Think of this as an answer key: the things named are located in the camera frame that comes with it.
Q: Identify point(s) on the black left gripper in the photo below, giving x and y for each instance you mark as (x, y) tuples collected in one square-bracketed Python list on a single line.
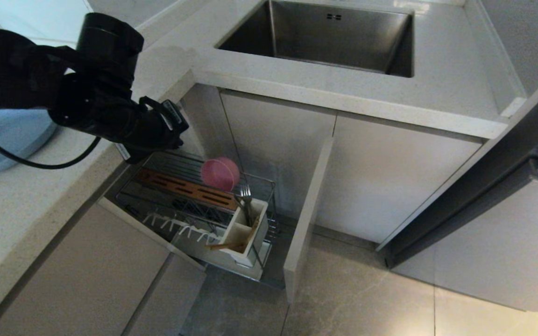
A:
[(119, 121)]

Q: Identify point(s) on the blue round plate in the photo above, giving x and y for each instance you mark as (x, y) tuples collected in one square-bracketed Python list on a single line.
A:
[(12, 135)]

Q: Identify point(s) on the pink speckled bowl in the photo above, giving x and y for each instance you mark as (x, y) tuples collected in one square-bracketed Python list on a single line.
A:
[(221, 173)]

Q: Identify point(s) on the metal fork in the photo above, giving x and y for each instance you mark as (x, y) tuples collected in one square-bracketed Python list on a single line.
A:
[(245, 191)]

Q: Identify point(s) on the wooden chopstick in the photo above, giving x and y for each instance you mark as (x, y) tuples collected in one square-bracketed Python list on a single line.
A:
[(229, 247), (222, 245)]

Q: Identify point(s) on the beige pull-out cabinet front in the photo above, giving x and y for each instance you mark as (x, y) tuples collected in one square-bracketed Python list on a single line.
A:
[(306, 219)]

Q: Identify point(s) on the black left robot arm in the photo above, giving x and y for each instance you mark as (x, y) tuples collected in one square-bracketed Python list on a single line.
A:
[(17, 65)]

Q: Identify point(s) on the brown slotted wooden board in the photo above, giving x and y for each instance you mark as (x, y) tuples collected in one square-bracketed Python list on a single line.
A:
[(185, 189)]

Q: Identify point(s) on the white drip tray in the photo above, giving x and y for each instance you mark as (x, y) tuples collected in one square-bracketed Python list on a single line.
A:
[(199, 254)]

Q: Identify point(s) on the large beige drawer front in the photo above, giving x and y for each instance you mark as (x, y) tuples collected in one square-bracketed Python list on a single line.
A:
[(87, 280)]

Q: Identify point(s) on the narrow beige cabinet door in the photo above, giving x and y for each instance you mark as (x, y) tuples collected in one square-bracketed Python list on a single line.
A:
[(287, 130)]

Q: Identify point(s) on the chopsticks bundle in holder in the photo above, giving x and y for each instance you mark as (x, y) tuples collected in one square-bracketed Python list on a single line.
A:
[(252, 235)]

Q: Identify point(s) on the white two-compartment cutlery holder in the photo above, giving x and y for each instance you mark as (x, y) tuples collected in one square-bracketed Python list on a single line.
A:
[(262, 224)]

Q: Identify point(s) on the small beige drawer front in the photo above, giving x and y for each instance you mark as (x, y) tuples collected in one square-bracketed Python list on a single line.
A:
[(166, 303)]

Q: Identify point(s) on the stainless steel sink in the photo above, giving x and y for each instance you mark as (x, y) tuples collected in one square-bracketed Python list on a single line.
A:
[(339, 42)]

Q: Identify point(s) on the wide beige cabinet door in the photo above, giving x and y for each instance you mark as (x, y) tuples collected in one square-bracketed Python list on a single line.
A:
[(390, 182)]

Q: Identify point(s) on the white appliance front panel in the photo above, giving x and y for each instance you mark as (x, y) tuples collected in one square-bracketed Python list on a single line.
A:
[(507, 247)]

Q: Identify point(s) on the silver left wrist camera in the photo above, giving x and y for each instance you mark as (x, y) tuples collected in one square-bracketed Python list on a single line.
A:
[(122, 150)]

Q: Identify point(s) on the dark grey door frame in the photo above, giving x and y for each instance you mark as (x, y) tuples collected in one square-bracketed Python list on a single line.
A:
[(484, 186)]

